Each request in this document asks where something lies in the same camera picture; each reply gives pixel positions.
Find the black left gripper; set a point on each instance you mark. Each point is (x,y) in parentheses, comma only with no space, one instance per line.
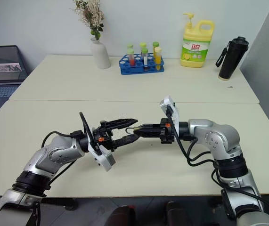
(104,139)

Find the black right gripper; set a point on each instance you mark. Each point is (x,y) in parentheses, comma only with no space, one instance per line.
(166,134)

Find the brass padlock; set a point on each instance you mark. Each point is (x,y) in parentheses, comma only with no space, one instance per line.
(138,130)

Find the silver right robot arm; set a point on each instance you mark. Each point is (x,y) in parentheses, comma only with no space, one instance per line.
(221,139)

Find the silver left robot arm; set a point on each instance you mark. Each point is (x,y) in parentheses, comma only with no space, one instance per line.
(61,150)

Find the blue test tube rack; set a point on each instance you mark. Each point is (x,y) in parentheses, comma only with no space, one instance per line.
(139,68)

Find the yellow-capped tube with orange liquid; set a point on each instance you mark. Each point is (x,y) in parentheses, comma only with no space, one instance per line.
(158,58)

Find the green-capped tube with white label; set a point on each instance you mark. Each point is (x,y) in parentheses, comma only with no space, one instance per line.
(145,58)

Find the green-capped tube with red liquid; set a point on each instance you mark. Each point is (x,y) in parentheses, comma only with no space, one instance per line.
(131,57)

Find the white ceramic vase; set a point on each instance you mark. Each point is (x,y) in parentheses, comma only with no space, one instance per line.
(100,55)

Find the dark rounded shape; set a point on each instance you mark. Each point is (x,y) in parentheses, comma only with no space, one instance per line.
(124,216)
(179,215)

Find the green-capped test tube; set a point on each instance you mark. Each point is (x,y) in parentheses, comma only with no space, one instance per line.
(143,44)
(156,44)
(130,45)

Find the yellow dish soap pump bottle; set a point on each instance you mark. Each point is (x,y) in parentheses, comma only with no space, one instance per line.
(195,47)

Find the dried flower bunch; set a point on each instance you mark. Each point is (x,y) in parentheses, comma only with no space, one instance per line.
(90,14)

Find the grey open laptop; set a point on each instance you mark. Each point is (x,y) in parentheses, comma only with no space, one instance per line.
(0,70)

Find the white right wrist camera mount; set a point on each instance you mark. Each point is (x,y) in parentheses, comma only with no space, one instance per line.
(172,110)

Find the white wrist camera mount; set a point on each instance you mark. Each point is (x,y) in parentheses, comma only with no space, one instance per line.
(172,110)
(104,160)

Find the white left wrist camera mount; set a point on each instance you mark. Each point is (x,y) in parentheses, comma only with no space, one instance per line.
(104,160)

